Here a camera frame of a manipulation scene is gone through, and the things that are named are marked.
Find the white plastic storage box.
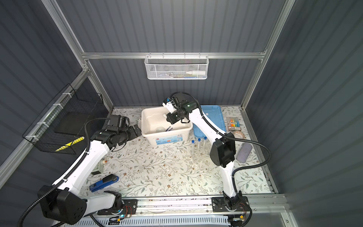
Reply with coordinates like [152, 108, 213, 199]
[139, 107, 193, 147]

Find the blue plastic box lid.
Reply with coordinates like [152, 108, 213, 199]
[193, 105, 226, 139]

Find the white ceramic mortar bowl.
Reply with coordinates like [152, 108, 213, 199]
[156, 127, 165, 133]

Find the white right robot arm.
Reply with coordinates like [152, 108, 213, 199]
[163, 92, 239, 211]

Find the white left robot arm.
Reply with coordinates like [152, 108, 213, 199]
[37, 115, 141, 225]

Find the white bottle in basket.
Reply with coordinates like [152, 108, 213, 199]
[186, 71, 207, 77]

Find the small green white device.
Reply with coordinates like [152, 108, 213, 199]
[91, 159, 108, 176]

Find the blue object at table edge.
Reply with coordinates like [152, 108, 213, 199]
[89, 174, 119, 192]

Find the colourful pH paper pack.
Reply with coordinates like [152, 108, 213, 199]
[227, 117, 241, 131]

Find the grey oval stone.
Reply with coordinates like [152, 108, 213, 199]
[236, 142, 253, 163]

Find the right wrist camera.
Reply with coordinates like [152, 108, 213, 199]
[163, 98, 176, 113]

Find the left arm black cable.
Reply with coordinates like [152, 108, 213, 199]
[16, 117, 111, 227]

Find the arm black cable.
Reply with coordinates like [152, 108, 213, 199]
[16, 117, 111, 227]
[170, 91, 271, 196]

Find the white wire mesh basket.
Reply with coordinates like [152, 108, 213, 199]
[144, 55, 209, 80]

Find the black wire wall basket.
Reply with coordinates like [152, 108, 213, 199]
[22, 79, 109, 155]

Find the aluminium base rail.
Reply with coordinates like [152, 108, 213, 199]
[58, 195, 247, 219]

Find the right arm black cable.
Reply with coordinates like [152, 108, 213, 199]
[170, 91, 271, 196]

